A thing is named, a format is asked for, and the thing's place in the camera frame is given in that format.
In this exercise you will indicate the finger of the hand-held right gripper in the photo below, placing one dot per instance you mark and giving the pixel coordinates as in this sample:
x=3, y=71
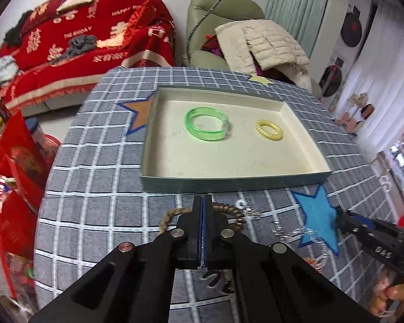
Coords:
x=351, y=222

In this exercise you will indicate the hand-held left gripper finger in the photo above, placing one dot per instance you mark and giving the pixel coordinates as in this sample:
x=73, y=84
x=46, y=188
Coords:
x=199, y=223
x=207, y=223

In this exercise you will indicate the shallow cream cardboard box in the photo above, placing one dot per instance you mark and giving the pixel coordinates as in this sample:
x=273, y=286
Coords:
x=242, y=154

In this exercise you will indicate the blue star patch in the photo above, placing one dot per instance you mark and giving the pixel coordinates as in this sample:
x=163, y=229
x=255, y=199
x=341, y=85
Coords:
x=316, y=212

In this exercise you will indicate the green translucent bangle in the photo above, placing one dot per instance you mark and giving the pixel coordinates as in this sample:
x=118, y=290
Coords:
x=188, y=121

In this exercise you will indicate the grey grid tablecloth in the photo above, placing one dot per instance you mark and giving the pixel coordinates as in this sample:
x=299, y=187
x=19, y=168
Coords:
x=97, y=188

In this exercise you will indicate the pink decor figures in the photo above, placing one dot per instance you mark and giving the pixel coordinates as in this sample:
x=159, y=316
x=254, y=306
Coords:
x=353, y=114

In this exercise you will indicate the orange star patch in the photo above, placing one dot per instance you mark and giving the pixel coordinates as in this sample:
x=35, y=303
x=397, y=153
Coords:
x=139, y=111

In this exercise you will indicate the round black red decoration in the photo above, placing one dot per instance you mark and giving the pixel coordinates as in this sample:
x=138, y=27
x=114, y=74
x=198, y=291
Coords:
x=331, y=77
x=353, y=27

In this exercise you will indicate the white curtain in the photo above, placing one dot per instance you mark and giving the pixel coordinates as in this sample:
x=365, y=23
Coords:
x=383, y=74

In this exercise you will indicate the yellow star patch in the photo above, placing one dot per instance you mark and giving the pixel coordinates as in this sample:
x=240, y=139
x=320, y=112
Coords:
x=261, y=79

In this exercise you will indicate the purple garment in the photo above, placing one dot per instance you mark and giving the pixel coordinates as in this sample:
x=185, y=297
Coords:
x=261, y=65

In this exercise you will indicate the beige down jacket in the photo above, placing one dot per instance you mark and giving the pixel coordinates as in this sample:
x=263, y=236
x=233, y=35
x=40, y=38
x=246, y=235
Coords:
x=269, y=43

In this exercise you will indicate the red gift bag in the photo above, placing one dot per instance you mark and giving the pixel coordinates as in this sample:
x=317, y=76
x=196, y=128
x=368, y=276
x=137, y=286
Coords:
x=16, y=151

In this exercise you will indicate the green armchair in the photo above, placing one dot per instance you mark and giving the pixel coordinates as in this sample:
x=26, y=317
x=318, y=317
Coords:
x=222, y=10

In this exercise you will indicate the red tasselled cushion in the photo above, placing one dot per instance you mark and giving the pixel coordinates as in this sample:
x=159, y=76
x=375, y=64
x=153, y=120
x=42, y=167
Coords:
x=141, y=16

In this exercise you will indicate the teal curtain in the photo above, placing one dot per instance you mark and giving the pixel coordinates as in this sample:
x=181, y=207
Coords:
x=296, y=0

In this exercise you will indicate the red printed sofa blanket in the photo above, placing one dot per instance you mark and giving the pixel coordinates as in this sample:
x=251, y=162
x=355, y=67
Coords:
x=54, y=37

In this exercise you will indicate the white grey knit cloth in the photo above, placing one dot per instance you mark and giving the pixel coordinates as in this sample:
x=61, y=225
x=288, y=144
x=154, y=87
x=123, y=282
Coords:
x=1, y=72

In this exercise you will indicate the dark green cloth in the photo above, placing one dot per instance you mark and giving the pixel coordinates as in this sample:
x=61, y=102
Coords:
x=18, y=28

